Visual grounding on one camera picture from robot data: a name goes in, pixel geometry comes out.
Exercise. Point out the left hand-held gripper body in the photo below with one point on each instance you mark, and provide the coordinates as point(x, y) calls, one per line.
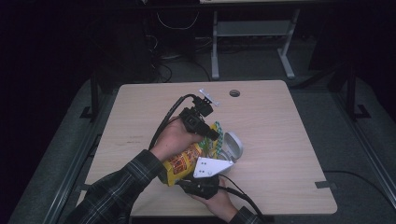
point(194, 119)

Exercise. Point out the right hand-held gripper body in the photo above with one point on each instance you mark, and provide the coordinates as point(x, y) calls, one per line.
point(202, 183)

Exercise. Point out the clear jar with grey lid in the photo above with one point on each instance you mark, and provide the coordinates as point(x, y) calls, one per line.
point(233, 146)

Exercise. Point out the yellow spouted food pouch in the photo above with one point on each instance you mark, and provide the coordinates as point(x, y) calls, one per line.
point(183, 161)

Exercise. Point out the person's right hand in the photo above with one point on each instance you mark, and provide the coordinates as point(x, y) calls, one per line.
point(221, 205)

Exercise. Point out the person's left hand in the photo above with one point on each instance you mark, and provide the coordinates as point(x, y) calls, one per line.
point(172, 140)

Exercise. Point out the black metal stand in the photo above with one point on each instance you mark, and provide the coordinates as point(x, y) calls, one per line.
point(94, 96)
point(351, 93)

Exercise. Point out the black tape strip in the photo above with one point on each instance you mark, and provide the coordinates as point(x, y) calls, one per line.
point(84, 187)
point(325, 184)

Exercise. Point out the white metal desk frame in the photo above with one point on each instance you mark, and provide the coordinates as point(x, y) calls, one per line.
point(252, 28)

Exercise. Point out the aluminium floor rail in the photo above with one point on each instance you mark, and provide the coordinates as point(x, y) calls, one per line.
point(370, 149)
point(74, 174)

